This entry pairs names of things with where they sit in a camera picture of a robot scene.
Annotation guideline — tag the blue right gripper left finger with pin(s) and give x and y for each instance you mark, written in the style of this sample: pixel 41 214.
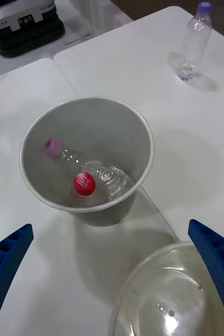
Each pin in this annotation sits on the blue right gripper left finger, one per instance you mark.
pixel 4 267

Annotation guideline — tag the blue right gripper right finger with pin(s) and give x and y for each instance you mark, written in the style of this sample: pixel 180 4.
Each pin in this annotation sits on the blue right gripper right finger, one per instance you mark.
pixel 219 260

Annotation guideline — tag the clear bottle with red cap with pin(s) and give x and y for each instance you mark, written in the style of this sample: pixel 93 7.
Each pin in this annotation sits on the clear bottle with red cap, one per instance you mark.
pixel 84 183

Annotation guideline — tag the clear bottle with pink cap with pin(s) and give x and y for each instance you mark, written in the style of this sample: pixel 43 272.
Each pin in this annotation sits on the clear bottle with pink cap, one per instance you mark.
pixel 52 147

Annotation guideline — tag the grey plastic bin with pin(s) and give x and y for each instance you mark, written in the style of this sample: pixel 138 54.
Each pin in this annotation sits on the grey plastic bin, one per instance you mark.
pixel 90 126

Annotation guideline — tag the clear bottle with purple cap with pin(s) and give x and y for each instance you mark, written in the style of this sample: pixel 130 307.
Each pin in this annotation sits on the clear bottle with purple cap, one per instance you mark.
pixel 195 39

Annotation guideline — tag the black and white machine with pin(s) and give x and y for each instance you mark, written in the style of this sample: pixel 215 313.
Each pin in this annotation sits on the black and white machine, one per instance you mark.
pixel 25 34

